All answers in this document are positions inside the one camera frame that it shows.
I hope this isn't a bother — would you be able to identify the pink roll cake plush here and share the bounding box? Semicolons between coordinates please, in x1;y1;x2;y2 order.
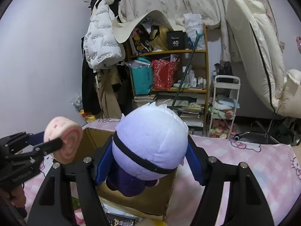
43;116;83;165

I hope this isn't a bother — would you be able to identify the black printed packet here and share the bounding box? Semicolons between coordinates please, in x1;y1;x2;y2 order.
106;213;141;226

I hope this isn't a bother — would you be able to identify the white-haired purple plush doll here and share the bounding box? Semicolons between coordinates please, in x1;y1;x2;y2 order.
106;103;189;197

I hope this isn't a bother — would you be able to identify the pink fluffy bear plush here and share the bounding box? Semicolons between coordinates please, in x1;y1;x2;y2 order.
74;209;86;226

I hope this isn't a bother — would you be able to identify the person's hand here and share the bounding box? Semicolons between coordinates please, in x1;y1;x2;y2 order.
10;185;27;208

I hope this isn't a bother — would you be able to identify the pink Hello Kitty bedsheet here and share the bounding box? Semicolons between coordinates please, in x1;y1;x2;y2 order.
27;119;300;225

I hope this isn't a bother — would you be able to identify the beige trench coat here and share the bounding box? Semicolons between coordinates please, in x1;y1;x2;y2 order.
95;66;121;119

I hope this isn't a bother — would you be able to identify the open cardboard box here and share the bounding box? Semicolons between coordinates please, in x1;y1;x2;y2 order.
72;128;176;220

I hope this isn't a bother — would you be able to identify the stack of books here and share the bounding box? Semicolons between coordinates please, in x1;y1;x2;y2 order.
134;94;157;108

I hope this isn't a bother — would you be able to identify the white rolling cart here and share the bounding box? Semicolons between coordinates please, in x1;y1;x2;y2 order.
207;75;241;139

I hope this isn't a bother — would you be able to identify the white puffer jacket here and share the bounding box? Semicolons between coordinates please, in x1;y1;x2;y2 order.
83;0;125;70

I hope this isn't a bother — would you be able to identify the teal shopping bag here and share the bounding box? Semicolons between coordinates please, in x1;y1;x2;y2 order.
126;57;154;95

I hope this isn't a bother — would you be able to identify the red gift bag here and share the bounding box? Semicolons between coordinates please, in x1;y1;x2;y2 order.
151;59;179;90

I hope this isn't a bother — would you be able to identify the cream sheet over shelf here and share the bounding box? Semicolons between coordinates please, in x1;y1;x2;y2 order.
112;10;186;43

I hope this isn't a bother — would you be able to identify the wooden bookshelf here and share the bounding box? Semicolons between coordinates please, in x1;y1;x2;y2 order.
132;25;210;136

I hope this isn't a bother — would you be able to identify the black box marked 40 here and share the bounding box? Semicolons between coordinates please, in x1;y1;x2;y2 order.
166;31;185;50

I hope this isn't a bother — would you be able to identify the green long pole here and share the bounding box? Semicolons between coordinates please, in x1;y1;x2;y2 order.
169;32;204;110

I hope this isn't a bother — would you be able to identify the cream padded recliner chair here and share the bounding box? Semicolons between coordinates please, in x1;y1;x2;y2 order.
226;0;300;118

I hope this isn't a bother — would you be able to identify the floral cream curtain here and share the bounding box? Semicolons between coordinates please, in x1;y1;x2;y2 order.
117;0;281;63

